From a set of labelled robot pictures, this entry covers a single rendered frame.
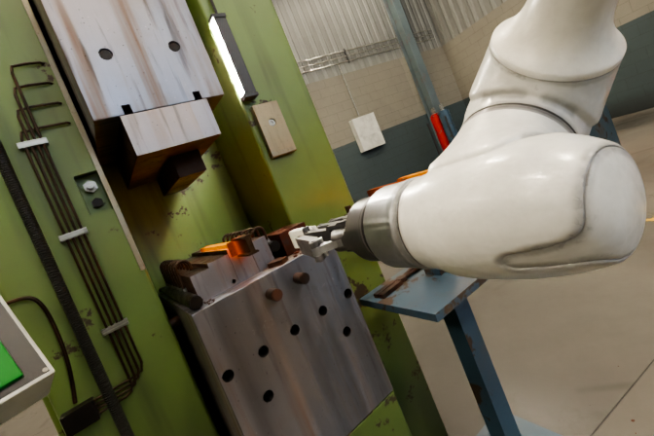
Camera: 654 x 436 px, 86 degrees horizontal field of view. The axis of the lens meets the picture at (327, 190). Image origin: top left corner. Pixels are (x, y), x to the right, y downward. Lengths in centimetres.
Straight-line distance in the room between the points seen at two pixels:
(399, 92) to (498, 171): 868
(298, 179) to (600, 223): 96
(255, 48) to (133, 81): 45
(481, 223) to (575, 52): 16
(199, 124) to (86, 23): 31
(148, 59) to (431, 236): 81
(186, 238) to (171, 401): 54
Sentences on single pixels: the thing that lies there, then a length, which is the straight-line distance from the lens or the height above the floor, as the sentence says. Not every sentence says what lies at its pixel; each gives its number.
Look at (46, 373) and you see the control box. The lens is 71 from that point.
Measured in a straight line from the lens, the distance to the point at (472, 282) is 95.
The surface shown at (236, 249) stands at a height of 99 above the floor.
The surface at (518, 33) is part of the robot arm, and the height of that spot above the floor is 113.
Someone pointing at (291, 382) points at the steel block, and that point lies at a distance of 91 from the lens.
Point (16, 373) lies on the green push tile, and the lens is 70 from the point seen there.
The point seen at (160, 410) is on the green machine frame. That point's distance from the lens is 105.
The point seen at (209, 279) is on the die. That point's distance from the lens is 87.
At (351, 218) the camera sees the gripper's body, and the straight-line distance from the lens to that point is 39.
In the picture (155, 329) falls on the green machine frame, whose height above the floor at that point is 89.
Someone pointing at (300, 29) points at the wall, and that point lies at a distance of 837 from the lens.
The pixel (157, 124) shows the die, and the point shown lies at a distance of 90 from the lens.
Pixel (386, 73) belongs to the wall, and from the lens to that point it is 892.
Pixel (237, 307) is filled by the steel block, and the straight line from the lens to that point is 83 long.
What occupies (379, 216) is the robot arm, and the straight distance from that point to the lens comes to 34.
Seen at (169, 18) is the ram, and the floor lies 157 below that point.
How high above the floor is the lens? 108
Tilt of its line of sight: 3 degrees down
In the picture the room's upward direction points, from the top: 22 degrees counter-clockwise
